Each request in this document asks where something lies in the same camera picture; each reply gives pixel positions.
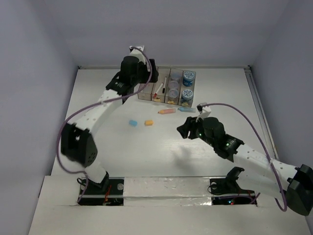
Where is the blue highlighter cap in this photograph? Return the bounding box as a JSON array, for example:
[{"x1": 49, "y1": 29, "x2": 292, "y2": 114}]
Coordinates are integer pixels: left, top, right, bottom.
[{"x1": 129, "y1": 120, "x2": 137, "y2": 127}]

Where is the red whiteboard marker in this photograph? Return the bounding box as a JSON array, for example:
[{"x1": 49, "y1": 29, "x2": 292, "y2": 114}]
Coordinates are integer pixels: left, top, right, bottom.
[{"x1": 153, "y1": 82, "x2": 163, "y2": 99}]

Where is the transparent drawer bin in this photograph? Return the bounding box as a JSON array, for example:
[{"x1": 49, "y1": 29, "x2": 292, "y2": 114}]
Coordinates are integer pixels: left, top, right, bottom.
[
  {"x1": 165, "y1": 69, "x2": 183, "y2": 105},
  {"x1": 179, "y1": 70, "x2": 196, "y2": 107},
  {"x1": 151, "y1": 67, "x2": 170, "y2": 103},
  {"x1": 137, "y1": 64, "x2": 159, "y2": 101}
]

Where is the orange highlighter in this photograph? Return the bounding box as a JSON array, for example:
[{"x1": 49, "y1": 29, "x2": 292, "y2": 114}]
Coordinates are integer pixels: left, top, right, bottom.
[{"x1": 158, "y1": 108, "x2": 176, "y2": 115}]

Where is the blue paint jar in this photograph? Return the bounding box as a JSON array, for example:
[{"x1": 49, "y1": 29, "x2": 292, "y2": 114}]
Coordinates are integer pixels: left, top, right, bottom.
[
  {"x1": 182, "y1": 70, "x2": 196, "y2": 87},
  {"x1": 181, "y1": 89, "x2": 194, "y2": 102}
]

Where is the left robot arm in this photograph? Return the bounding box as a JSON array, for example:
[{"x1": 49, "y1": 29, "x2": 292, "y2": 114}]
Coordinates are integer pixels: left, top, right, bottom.
[{"x1": 57, "y1": 54, "x2": 158, "y2": 193}]

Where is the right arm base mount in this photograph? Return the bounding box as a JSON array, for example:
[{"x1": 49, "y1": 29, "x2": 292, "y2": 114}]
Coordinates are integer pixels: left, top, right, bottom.
[{"x1": 207, "y1": 167, "x2": 257, "y2": 206}]

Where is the paperclip jar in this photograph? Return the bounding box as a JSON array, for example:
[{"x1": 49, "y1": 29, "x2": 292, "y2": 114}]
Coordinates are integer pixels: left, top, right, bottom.
[
  {"x1": 168, "y1": 89, "x2": 179, "y2": 98},
  {"x1": 168, "y1": 80, "x2": 179, "y2": 90}
]

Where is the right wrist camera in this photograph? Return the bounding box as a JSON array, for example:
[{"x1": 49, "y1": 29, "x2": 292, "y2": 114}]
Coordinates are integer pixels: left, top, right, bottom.
[{"x1": 196, "y1": 103, "x2": 211, "y2": 122}]

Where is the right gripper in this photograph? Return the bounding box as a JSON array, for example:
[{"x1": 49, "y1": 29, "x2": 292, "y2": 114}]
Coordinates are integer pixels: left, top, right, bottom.
[{"x1": 177, "y1": 114, "x2": 216, "y2": 147}]

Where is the black whiteboard marker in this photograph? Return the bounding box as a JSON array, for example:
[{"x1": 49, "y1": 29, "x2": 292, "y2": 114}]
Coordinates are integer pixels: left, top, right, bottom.
[{"x1": 162, "y1": 76, "x2": 168, "y2": 94}]

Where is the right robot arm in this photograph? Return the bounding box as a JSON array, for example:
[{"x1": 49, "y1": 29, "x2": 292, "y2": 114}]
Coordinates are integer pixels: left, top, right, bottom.
[{"x1": 177, "y1": 117, "x2": 313, "y2": 216}]

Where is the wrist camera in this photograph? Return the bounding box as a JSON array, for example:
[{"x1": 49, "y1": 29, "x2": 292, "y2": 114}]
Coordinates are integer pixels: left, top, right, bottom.
[
  {"x1": 129, "y1": 46, "x2": 146, "y2": 64},
  {"x1": 196, "y1": 103, "x2": 211, "y2": 122}
]

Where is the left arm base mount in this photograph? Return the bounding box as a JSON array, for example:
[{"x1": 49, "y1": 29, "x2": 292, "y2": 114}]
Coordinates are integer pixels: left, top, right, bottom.
[{"x1": 77, "y1": 177, "x2": 125, "y2": 206}]

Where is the blue highlighter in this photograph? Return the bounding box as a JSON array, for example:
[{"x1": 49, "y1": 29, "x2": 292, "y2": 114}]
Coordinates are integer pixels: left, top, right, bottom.
[{"x1": 178, "y1": 107, "x2": 196, "y2": 113}]

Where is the yellow highlighter cap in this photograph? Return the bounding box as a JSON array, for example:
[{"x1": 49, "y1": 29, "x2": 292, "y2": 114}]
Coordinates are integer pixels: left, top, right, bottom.
[{"x1": 144, "y1": 120, "x2": 154, "y2": 126}]

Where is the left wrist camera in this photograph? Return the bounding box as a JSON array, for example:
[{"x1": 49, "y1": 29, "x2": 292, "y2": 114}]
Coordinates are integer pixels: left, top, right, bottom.
[{"x1": 129, "y1": 46, "x2": 146, "y2": 64}]

